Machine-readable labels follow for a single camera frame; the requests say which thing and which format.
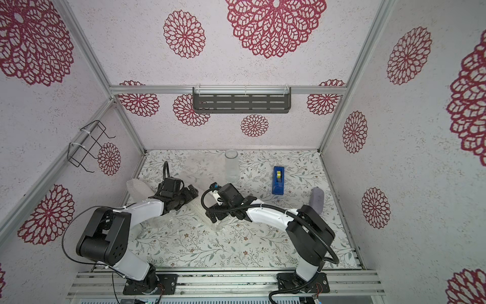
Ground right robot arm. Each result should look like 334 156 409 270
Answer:
201 182 339 303

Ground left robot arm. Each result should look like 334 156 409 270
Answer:
75 162 199 295

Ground blue tape dispenser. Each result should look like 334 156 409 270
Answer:
272 166 285 195

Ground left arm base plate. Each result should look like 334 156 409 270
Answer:
122 274 178 296

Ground grey slotted wall shelf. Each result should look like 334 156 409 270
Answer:
192 87 292 114

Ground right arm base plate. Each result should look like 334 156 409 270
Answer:
277 272 330 294

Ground black wire wall rack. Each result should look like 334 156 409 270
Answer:
67 120 115 174

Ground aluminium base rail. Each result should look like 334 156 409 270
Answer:
66 269 385 300

